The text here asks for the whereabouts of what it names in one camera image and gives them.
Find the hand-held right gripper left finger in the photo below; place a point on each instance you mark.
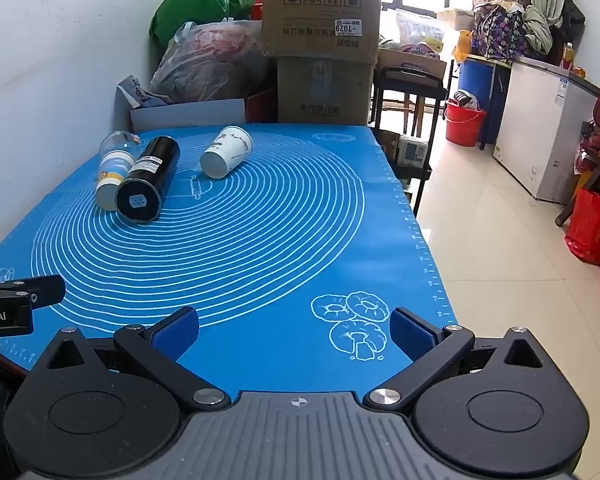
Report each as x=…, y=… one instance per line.
x=176, y=334

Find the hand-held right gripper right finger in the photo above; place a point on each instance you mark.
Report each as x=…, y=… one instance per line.
x=411, y=334

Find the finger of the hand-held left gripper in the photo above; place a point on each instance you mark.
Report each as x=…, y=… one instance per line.
x=40, y=289

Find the black cylindrical cup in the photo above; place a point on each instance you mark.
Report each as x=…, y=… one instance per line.
x=147, y=180

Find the white paper cup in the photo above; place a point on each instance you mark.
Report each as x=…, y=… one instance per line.
x=226, y=152

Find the blue silicone baking mat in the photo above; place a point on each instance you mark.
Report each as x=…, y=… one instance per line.
x=280, y=235

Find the small white appliance box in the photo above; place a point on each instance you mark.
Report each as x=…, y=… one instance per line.
x=411, y=150

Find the large red shopping bag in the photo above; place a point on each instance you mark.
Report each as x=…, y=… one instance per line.
x=592, y=225

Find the red plastic bucket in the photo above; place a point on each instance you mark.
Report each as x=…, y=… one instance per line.
x=464, y=125

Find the white cardboard box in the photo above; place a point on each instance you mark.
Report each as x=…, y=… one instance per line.
x=185, y=112

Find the white chest freezer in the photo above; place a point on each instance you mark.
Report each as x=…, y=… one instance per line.
x=540, y=130

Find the red box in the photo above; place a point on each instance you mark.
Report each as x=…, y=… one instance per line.
x=261, y=106

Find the dark wooden side table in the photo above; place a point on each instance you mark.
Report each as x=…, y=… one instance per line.
x=597, y=170

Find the black shelf trolley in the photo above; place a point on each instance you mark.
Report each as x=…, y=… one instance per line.
x=425, y=82

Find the brown cardboard box blue print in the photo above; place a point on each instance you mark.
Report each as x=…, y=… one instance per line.
x=325, y=90

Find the blue plastic barrel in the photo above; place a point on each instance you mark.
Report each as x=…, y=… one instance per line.
x=475, y=77

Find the flat cardboard box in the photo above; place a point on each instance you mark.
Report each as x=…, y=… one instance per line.
x=410, y=59

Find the clear plastic bag red contents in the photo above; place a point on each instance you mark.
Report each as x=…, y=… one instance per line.
x=210, y=60

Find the yellow plastic bag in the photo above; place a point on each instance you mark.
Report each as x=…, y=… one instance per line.
x=462, y=46

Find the white printed plastic bag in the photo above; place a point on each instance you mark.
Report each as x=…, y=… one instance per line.
x=420, y=30

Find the purple floral bag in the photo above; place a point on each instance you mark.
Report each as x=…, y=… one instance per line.
x=500, y=35

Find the yellow liquid bottle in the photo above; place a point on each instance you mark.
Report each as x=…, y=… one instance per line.
x=568, y=57

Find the pale green cloth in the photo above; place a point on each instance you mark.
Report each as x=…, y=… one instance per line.
x=537, y=30

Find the large brown cardboard box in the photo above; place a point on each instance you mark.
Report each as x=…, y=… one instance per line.
x=320, y=10

